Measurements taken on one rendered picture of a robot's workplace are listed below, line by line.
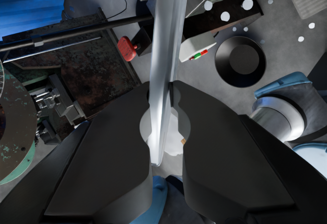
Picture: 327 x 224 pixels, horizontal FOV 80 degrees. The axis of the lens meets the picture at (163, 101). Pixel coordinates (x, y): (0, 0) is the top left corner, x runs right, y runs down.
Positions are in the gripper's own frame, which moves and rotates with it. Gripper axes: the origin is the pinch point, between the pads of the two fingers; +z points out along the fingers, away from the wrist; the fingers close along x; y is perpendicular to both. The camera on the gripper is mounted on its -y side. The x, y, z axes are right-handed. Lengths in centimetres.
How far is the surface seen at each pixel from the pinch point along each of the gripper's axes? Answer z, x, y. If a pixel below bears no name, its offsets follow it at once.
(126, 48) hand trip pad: 50, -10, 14
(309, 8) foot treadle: 68, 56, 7
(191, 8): 30.3, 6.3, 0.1
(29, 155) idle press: 174, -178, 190
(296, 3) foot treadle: 71, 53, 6
